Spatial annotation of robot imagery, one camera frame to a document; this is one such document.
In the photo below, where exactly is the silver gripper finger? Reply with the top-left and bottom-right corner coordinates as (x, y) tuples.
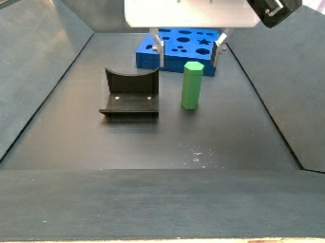
(211, 28), (230, 66)
(150, 28), (164, 66)

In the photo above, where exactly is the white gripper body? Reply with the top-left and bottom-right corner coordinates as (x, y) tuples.
(124, 0), (259, 28)

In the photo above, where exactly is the green hexagonal prism peg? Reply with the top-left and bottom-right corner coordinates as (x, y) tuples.
(182, 61), (204, 110)

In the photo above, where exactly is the blue shape sorting board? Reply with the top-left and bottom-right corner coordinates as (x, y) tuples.
(136, 28), (219, 77)

